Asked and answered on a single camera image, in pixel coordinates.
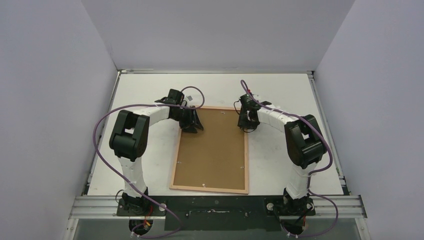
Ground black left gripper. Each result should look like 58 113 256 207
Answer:
171 106 203 134

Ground brown cardboard backing board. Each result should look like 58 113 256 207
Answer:
172 108 247 191

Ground pink wooden picture frame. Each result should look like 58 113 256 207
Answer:
169 105 250 195

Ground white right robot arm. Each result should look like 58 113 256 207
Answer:
237 93 327 216

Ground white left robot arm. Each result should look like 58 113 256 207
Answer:
109 89 204 216

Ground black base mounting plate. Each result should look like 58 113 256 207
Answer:
116 195 316 232

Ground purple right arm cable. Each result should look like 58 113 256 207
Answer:
240 79 339 239

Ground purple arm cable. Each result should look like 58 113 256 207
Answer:
240 79 339 239
92 86 206 239

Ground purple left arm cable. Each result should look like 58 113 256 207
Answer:
92 86 206 239

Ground aluminium front rail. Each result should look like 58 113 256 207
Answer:
69 195 367 220

